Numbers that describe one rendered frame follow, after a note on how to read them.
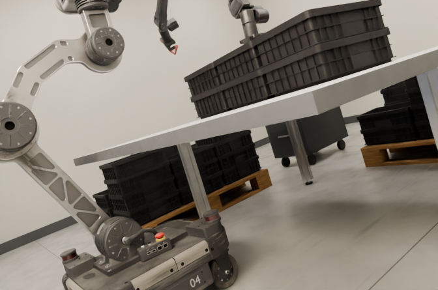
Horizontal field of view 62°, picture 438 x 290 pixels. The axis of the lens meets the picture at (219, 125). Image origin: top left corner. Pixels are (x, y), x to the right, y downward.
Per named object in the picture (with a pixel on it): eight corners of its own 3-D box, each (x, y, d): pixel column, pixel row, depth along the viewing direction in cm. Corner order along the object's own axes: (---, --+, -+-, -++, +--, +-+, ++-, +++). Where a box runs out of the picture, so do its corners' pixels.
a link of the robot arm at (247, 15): (236, 12, 151) (244, 7, 146) (248, 11, 155) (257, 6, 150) (240, 29, 151) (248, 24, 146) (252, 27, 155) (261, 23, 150)
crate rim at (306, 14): (309, 17, 112) (307, 9, 112) (251, 47, 138) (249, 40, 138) (384, 4, 133) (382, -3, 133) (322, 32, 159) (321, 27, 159)
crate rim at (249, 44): (251, 47, 138) (249, 40, 138) (212, 67, 163) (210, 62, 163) (322, 32, 159) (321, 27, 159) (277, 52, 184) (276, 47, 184)
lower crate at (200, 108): (226, 111, 164) (218, 86, 164) (195, 120, 190) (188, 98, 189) (289, 92, 185) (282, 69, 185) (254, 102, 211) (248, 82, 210)
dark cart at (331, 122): (312, 167, 322) (282, 68, 319) (276, 169, 359) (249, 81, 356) (352, 146, 358) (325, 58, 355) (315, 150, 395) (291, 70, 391)
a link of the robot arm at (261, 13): (228, 10, 156) (236, -6, 149) (248, 9, 162) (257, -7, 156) (242, 31, 152) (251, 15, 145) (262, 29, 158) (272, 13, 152)
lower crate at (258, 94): (268, 99, 139) (258, 69, 138) (226, 111, 164) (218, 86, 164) (335, 77, 160) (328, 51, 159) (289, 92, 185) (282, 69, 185)
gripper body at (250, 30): (251, 43, 157) (248, 26, 156) (266, 36, 148) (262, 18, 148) (239, 45, 153) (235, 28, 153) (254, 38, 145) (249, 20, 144)
